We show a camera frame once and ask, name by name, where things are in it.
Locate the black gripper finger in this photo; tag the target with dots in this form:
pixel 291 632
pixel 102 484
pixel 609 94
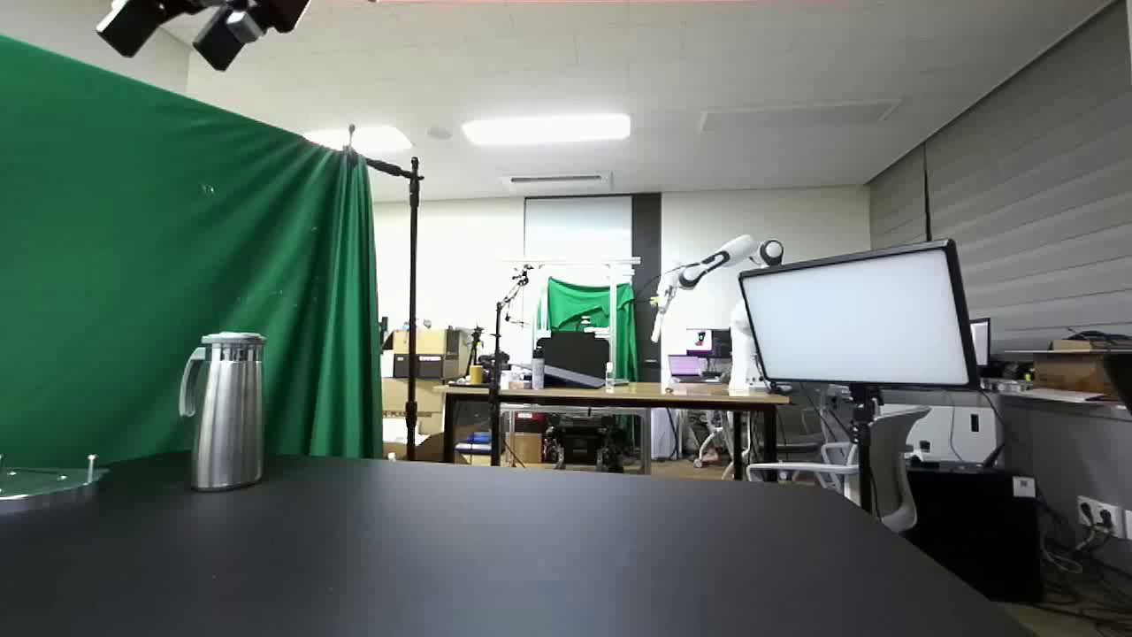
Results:
pixel 240 21
pixel 131 21

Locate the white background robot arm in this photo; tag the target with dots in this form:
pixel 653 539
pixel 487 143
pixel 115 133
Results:
pixel 710 265

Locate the large green backdrop cloth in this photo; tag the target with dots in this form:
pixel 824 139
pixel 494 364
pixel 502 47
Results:
pixel 144 284

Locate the oblong ceiling light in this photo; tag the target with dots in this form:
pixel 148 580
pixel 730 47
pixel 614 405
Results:
pixel 546 129

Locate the black backdrop stand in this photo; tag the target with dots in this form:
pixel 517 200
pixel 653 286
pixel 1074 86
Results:
pixel 411 306

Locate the ceiling air vent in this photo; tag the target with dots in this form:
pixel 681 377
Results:
pixel 555 181

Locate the brown cardboard boxes stack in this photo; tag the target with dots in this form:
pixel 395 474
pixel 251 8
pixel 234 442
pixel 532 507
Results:
pixel 424 350

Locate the small green backdrop cloth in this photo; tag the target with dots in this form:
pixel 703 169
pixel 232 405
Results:
pixel 578 306

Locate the small black background monitor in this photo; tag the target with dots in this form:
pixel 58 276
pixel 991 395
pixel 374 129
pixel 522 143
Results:
pixel 569 358

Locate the wooden table with black legs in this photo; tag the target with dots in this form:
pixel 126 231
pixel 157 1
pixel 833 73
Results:
pixel 614 398

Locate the laptop with purple screen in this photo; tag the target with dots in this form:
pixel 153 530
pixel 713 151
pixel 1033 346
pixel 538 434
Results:
pixel 686 364

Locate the black monitor stand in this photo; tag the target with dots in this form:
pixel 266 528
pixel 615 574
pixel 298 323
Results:
pixel 866 448

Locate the white office chair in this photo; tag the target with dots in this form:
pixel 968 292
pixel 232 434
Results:
pixel 879 465

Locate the gray window blind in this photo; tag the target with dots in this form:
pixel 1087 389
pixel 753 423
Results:
pixel 1039 200

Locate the black computer tower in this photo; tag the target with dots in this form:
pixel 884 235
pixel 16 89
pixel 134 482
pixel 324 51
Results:
pixel 975 530

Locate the white wall power outlet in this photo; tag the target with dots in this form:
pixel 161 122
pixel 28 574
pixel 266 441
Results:
pixel 1098 514

